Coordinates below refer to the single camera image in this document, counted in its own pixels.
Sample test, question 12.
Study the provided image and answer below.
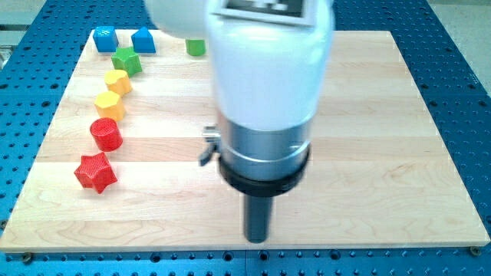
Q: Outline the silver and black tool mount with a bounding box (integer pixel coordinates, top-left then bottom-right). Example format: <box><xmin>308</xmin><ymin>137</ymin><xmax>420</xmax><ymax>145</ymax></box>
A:
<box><xmin>199</xmin><ymin>113</ymin><xmax>311</xmax><ymax>197</ymax></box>

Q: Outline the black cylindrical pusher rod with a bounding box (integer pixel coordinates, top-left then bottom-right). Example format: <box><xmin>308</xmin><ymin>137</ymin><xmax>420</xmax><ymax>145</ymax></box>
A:
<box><xmin>244</xmin><ymin>195</ymin><xmax>273</xmax><ymax>243</ymax></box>

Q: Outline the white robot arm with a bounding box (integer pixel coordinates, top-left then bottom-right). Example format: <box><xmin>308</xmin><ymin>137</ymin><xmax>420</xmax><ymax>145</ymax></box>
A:
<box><xmin>145</xmin><ymin>0</ymin><xmax>334</xmax><ymax>243</ymax></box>

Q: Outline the wooden board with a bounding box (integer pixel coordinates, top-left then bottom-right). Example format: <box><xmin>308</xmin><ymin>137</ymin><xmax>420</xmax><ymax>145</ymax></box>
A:
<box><xmin>1</xmin><ymin>31</ymin><xmax>489</xmax><ymax>253</ymax></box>

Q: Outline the fiducial marker tag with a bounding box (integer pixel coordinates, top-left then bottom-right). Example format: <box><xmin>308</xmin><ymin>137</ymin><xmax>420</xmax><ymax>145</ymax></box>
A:
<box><xmin>212</xmin><ymin>0</ymin><xmax>316</xmax><ymax>26</ymax></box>

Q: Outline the red cylinder block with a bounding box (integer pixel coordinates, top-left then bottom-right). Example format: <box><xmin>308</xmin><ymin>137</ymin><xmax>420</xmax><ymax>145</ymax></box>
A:
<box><xmin>90</xmin><ymin>117</ymin><xmax>123</xmax><ymax>152</ymax></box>

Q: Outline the yellow hexagon block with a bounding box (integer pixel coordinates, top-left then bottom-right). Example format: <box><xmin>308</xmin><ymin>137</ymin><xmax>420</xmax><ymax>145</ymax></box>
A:
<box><xmin>94</xmin><ymin>90</ymin><xmax>126</xmax><ymax>121</ymax></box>

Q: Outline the red star block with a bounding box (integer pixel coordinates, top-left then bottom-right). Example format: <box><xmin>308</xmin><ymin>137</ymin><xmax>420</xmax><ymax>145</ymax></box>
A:
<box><xmin>74</xmin><ymin>152</ymin><xmax>117</xmax><ymax>194</ymax></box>

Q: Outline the yellow heart block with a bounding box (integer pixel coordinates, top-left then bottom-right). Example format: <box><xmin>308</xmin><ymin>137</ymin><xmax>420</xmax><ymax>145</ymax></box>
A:
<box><xmin>104</xmin><ymin>69</ymin><xmax>133</xmax><ymax>96</ymax></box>

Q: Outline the blue house-shaped block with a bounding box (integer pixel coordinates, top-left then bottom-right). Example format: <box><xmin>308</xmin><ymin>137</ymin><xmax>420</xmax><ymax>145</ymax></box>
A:
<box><xmin>130</xmin><ymin>27</ymin><xmax>157</xmax><ymax>54</ymax></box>

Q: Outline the green star block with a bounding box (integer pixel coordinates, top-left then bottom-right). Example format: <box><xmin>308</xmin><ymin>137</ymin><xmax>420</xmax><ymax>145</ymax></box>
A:
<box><xmin>111</xmin><ymin>46</ymin><xmax>143</xmax><ymax>77</ymax></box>

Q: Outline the blue cube block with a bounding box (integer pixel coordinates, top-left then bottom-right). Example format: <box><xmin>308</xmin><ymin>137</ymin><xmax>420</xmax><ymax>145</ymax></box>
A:
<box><xmin>93</xmin><ymin>25</ymin><xmax>119</xmax><ymax>53</ymax></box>

